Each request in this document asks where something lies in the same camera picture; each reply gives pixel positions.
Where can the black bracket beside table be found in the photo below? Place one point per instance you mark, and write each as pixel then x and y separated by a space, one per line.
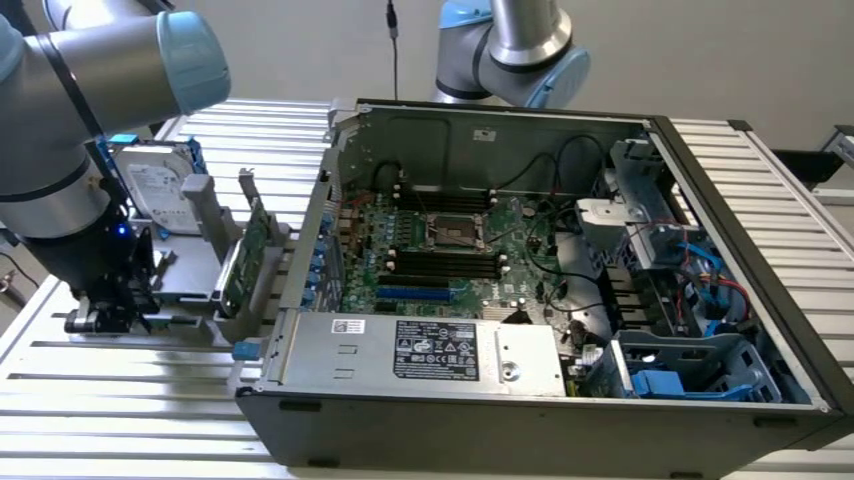
pixel 803 165

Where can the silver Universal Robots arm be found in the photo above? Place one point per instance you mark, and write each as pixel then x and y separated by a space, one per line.
pixel 100 75

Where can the grey front drive cage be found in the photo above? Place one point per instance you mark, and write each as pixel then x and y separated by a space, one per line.
pixel 707 360

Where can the grey metal disk bay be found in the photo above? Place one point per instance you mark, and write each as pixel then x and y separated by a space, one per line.
pixel 627 200

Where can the blue case latch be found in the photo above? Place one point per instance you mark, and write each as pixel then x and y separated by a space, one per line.
pixel 246 350

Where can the black open PC case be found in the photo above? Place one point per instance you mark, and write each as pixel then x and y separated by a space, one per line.
pixel 533 430

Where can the blue disk carrier frame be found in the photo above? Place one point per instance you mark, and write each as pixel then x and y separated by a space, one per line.
pixel 194 152

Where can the silver hard disk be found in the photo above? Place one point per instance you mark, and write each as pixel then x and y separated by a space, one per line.
pixel 156 190

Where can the green motherboard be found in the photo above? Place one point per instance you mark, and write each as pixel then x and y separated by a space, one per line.
pixel 373 235

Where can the silver power supply unit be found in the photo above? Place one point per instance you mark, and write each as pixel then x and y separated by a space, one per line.
pixel 373 355

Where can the black RAM slot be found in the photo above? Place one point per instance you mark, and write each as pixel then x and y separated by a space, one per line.
pixel 445 261
pixel 445 275
pixel 443 201
pixel 445 268
pixel 443 189
pixel 443 195
pixel 443 207
pixel 445 254

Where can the CPU socket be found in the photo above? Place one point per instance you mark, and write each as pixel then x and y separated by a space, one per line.
pixel 453 230

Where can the green graphics card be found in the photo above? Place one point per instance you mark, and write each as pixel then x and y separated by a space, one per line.
pixel 249 260

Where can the blue expansion slot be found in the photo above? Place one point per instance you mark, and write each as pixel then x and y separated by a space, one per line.
pixel 412 292

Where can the blue drive cage clip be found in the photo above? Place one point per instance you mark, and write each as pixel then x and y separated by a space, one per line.
pixel 656 384

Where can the grey parts rack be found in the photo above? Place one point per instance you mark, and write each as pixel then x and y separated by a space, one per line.
pixel 200 240

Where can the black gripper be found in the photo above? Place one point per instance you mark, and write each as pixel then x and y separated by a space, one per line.
pixel 109 280

